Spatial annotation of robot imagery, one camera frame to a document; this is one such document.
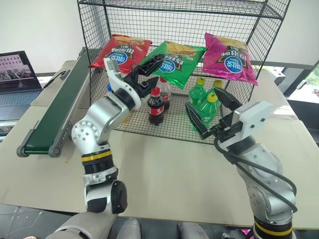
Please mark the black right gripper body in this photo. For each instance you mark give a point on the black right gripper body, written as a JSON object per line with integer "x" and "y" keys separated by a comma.
{"x": 226, "y": 128}

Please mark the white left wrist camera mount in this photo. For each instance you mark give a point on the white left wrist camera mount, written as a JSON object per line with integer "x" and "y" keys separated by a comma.
{"x": 113, "y": 72}

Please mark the open laptop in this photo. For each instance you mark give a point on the open laptop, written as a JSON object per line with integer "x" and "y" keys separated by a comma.
{"x": 17, "y": 79}

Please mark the green chips bag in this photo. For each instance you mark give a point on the green chips bag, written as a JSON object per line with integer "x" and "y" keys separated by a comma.
{"x": 177, "y": 67}

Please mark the black background table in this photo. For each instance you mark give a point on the black background table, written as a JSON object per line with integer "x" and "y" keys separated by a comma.
{"x": 286, "y": 74}

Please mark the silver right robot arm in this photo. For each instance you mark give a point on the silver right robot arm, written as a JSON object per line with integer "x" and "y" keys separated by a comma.
{"x": 264, "y": 174}

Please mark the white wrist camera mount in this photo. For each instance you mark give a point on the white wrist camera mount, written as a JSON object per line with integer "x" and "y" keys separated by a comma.
{"x": 113, "y": 72}
{"x": 254, "y": 117}

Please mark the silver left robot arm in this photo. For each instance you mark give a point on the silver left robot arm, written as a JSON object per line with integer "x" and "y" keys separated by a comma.
{"x": 99, "y": 117}

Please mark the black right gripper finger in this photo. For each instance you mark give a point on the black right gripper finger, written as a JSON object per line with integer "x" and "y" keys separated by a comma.
{"x": 228, "y": 99}
{"x": 197, "y": 120}

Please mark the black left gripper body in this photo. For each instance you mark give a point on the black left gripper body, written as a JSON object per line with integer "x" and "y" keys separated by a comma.
{"x": 139, "y": 84}

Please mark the green conveyor belt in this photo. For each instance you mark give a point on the green conveyor belt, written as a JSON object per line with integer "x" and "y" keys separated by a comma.
{"x": 57, "y": 109}

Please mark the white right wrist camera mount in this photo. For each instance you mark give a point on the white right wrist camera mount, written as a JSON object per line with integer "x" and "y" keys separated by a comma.
{"x": 254, "y": 117}

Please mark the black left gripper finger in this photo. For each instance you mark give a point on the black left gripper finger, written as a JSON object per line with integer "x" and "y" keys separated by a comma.
{"x": 153, "y": 81}
{"x": 153, "y": 63}

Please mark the green soda bottle yellow cap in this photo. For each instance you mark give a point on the green soda bottle yellow cap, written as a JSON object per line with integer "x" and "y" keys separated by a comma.
{"x": 217, "y": 84}
{"x": 197, "y": 93}
{"x": 208, "y": 109}

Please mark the magenta chips bag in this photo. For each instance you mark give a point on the magenta chips bag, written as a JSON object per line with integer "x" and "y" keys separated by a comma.
{"x": 228, "y": 59}

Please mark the cola bottle red cap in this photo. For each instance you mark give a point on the cola bottle red cap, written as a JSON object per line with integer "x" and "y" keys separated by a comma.
{"x": 155, "y": 107}
{"x": 166, "y": 95}

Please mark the blue capped bottle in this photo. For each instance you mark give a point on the blue capped bottle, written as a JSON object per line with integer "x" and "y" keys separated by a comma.
{"x": 109, "y": 87}

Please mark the red chips bag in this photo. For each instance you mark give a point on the red chips bag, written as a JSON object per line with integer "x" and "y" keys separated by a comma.
{"x": 124, "y": 51}

